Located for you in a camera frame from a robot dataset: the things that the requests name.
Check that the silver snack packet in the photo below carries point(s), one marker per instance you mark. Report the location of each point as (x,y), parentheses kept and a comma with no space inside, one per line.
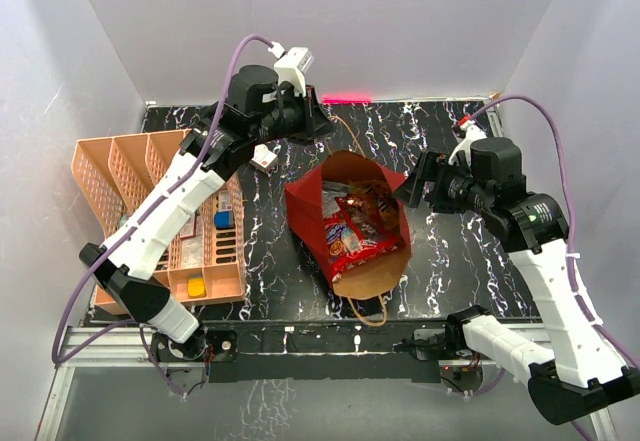
(331,191)

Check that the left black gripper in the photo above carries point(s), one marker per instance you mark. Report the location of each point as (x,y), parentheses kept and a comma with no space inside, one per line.
(314,123)

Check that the large red snack bag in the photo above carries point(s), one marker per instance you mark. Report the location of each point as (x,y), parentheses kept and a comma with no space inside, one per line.
(354,238)

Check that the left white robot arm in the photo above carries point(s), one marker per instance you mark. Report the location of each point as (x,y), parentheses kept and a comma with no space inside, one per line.
(124,263)

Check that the yellow sponge block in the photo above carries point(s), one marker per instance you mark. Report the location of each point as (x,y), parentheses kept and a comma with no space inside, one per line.
(196,287)

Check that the brown candy packet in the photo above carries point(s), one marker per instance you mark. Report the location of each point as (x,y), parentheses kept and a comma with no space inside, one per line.
(365,192)

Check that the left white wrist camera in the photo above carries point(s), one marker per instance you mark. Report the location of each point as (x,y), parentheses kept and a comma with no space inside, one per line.
(292,65)

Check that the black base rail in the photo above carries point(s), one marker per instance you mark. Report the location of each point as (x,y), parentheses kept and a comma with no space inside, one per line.
(317,350)

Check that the yellow candy packet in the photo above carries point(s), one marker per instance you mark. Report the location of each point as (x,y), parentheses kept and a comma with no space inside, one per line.
(387,209)

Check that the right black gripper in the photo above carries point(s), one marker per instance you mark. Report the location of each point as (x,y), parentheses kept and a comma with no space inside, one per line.
(431,167)

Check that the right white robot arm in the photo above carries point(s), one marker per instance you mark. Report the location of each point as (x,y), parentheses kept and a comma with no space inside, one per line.
(580,372)

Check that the red paper bag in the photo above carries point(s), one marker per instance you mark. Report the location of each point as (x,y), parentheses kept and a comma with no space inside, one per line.
(365,286)

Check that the red white packet in basket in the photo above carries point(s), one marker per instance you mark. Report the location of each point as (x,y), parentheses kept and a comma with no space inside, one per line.
(189,229)

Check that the small white box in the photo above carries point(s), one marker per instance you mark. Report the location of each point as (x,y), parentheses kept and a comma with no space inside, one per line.
(264,159)

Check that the blue item in basket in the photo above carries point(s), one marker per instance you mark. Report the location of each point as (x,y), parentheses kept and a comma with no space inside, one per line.
(224,220)

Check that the peach plastic organizer basket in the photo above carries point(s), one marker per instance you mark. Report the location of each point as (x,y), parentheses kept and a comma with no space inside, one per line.
(117,173)

